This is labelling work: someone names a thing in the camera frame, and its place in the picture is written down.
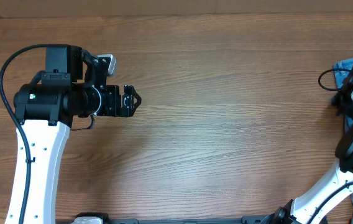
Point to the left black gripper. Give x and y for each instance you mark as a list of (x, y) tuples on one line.
[(112, 109)]

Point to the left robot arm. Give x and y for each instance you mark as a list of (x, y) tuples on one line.
[(72, 84)]

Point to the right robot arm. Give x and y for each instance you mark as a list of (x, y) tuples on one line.
[(337, 183)]

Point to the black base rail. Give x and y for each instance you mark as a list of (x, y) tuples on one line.
[(104, 218)]

